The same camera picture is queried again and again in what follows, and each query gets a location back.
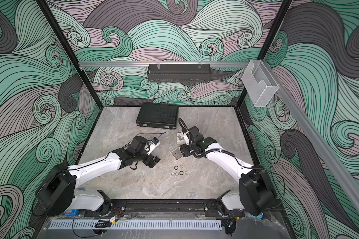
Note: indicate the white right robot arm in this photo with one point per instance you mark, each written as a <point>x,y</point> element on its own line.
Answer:
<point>255,189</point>

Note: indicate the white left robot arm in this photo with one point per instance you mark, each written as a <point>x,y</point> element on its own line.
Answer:
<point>60,191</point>

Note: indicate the black wall shelf tray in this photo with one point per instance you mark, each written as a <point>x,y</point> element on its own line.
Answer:
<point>179,73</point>

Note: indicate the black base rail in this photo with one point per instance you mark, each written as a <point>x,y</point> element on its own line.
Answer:
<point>126,207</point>

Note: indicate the blue tape dispenser right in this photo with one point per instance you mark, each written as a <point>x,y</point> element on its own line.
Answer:
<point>260,216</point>

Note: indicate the black ribbed hard case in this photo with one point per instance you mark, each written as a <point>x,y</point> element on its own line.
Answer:
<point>158,116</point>

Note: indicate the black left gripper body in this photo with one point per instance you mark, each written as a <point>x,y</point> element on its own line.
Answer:
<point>147,159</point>

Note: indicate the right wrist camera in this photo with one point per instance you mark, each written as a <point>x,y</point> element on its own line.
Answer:
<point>186,138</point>

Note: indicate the large white bow gift box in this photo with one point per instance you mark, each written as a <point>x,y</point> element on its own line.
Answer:
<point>180,138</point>

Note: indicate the white slotted cable duct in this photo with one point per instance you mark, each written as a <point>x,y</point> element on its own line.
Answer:
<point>139,225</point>

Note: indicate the black corner frame post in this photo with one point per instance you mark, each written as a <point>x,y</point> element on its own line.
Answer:
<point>62,39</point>

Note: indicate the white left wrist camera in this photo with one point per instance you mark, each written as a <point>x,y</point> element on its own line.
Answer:
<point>153,144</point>

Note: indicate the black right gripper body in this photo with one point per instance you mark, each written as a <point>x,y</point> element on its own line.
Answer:
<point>188,150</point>

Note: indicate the clear plastic wall holder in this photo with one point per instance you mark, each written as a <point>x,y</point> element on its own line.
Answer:
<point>260,82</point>

